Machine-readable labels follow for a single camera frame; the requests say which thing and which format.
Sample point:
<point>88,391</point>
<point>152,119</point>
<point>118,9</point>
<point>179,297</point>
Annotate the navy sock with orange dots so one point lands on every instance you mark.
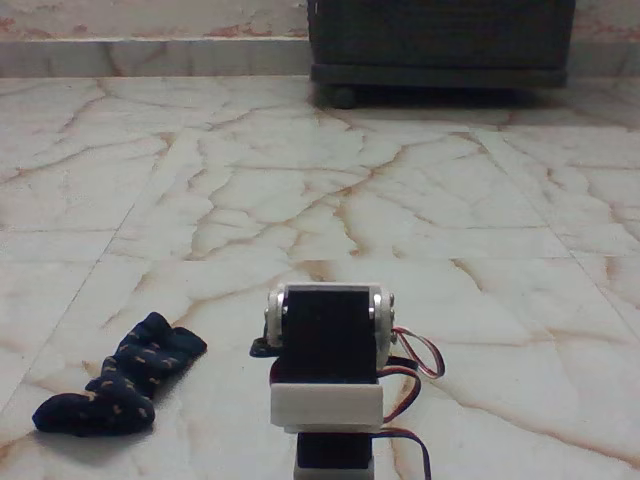
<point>125,395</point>

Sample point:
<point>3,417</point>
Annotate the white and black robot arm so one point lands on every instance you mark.
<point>325,340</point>

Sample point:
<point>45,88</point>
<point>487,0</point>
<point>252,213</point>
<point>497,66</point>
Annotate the black caster wheel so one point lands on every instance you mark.
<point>342,97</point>

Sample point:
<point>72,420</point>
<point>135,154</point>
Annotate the dark wooden cabinet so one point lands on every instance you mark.
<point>440,40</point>

